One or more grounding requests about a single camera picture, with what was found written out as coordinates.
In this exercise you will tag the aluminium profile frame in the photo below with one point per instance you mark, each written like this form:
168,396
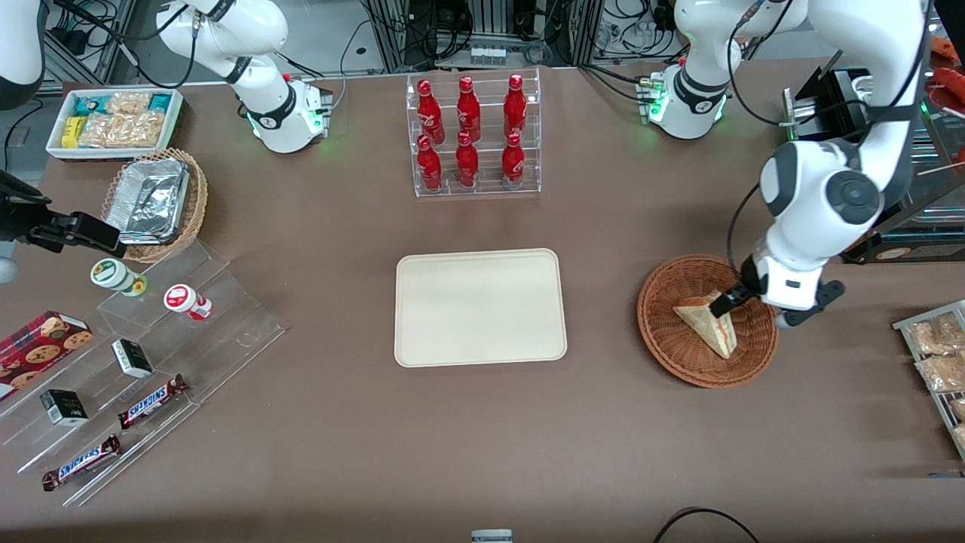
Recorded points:
482,23

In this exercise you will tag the yellow snack packet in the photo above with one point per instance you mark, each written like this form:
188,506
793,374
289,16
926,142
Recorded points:
72,132

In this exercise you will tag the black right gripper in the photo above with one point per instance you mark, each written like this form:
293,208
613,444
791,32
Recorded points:
22,220

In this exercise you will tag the teal snack packet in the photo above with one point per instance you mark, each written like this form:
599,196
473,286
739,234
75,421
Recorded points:
92,106
160,102

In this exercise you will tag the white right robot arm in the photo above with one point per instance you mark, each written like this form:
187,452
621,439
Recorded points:
271,113

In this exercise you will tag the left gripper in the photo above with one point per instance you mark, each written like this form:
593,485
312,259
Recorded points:
742,288

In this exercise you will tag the clear bag of pastries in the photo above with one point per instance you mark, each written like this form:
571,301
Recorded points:
944,372
938,333
959,409

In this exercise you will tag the thin wooden stick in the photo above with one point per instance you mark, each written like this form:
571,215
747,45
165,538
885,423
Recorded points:
942,169

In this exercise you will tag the aluminium foil container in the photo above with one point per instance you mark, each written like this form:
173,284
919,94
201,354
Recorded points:
151,200

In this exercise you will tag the green lid yogurt cup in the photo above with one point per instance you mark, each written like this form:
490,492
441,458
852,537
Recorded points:
111,274

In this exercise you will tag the clear acrylic bottle rack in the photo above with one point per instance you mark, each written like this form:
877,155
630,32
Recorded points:
486,188

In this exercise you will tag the light tan wicker basket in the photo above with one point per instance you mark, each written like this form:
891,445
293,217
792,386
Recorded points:
196,204

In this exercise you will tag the Snickers chocolate bar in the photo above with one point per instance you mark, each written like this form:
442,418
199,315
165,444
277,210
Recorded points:
151,401
81,462

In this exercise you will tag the red cola bottle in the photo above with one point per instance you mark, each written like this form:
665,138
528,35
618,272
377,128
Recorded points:
467,164
429,167
430,113
515,109
468,111
513,164

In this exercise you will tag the red food package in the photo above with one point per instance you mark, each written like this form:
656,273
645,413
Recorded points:
951,79

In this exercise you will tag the clear acrylic step stand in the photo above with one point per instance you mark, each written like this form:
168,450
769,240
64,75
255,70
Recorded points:
211,347

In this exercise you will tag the small black carton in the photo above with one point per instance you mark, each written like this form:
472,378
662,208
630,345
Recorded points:
132,358
64,407

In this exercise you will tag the grey tray with snack bags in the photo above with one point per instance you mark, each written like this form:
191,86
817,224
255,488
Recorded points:
905,326

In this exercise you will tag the brown wicker basket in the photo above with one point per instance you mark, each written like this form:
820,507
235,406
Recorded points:
678,347

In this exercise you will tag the clear cracker bag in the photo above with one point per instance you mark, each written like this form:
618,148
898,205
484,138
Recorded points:
128,102
121,130

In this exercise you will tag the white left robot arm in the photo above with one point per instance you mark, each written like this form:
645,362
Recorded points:
807,196

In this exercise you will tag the cream rectangular tray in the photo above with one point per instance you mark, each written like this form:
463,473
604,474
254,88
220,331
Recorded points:
479,308

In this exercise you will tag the red lid yogurt cup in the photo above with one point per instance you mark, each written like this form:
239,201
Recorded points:
181,299

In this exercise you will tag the triangular sandwich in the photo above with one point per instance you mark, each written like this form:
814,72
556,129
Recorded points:
707,324

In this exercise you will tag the small grey device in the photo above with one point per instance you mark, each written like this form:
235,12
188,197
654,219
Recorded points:
491,536

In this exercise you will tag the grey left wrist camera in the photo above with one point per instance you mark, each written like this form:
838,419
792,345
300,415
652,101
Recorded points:
813,300

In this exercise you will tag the white power strip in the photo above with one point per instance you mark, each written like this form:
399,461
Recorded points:
488,55

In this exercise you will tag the white rectangular snack bin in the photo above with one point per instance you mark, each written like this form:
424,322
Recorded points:
175,124

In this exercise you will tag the red tartan cookie box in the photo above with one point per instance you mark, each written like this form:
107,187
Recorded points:
38,348

